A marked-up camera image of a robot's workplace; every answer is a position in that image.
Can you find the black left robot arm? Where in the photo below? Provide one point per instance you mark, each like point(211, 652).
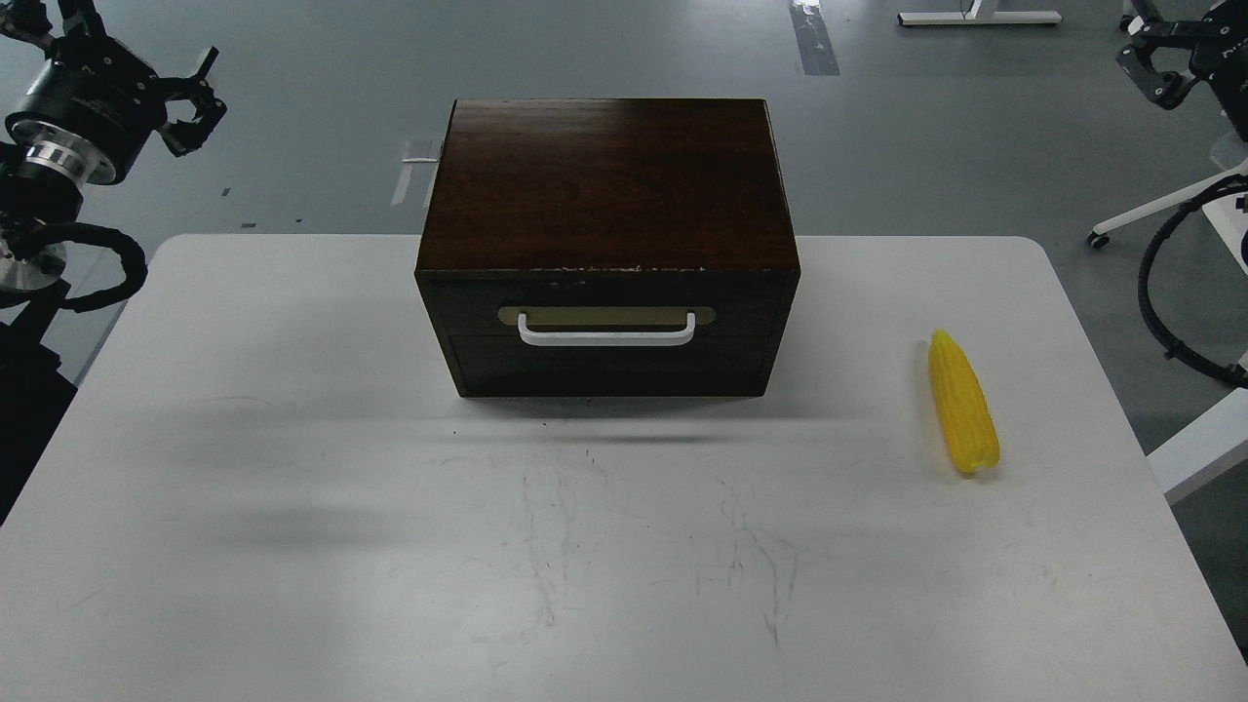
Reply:
point(42, 198)

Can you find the white table base far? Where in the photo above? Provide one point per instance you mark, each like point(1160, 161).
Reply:
point(980, 13)

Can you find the white table edge right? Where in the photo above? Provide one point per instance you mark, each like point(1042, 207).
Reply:
point(1199, 453)

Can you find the white chair leg with caster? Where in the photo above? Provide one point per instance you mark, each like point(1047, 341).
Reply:
point(1099, 236)

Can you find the dark wooden drawer cabinet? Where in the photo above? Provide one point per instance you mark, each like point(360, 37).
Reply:
point(608, 211)

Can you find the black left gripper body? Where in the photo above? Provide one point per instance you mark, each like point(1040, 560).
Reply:
point(96, 89)

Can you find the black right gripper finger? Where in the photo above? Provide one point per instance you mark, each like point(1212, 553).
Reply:
point(1164, 88)
point(1141, 14)

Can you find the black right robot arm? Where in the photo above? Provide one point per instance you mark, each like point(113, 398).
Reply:
point(1174, 348)

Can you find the yellow corn cob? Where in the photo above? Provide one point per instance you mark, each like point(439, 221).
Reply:
point(966, 422)

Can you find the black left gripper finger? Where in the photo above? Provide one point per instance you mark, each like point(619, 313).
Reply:
point(183, 137)
point(28, 21)

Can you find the wooden drawer with white handle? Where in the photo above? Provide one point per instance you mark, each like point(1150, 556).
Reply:
point(682, 357)

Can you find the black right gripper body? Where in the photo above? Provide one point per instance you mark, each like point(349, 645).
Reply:
point(1218, 58)

